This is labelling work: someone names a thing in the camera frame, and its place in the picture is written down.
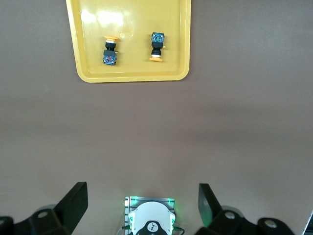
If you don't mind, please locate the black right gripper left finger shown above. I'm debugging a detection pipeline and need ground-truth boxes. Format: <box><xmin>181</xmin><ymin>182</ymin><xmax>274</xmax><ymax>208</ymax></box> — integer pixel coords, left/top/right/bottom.
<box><xmin>0</xmin><ymin>182</ymin><xmax>89</xmax><ymax>235</ymax></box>

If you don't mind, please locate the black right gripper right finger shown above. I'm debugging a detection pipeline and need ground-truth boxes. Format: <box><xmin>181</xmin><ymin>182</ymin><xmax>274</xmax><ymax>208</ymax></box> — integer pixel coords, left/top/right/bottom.
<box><xmin>195</xmin><ymin>183</ymin><xmax>293</xmax><ymax>235</ymax></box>

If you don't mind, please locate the yellow mushroom push button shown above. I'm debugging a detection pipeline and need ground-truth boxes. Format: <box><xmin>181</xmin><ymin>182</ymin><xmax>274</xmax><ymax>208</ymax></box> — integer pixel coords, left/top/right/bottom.
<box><xmin>149</xmin><ymin>32</ymin><xmax>167</xmax><ymax>62</ymax></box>
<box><xmin>102</xmin><ymin>35</ymin><xmax>120</xmax><ymax>66</ymax></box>

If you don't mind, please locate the brown table cover sheet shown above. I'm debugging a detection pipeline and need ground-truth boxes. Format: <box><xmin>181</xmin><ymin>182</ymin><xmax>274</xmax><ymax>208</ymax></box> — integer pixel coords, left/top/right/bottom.
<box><xmin>0</xmin><ymin>0</ymin><xmax>313</xmax><ymax>235</ymax></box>

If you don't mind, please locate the yellow plastic tray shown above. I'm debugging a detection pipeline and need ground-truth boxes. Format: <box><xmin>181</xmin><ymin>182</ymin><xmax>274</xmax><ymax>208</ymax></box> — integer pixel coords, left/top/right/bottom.
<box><xmin>65</xmin><ymin>0</ymin><xmax>192</xmax><ymax>83</ymax></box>

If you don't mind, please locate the aluminium frame rail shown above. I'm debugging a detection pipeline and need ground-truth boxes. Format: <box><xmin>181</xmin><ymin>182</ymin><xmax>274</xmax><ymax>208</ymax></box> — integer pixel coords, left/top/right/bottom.
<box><xmin>303</xmin><ymin>210</ymin><xmax>313</xmax><ymax>235</ymax></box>

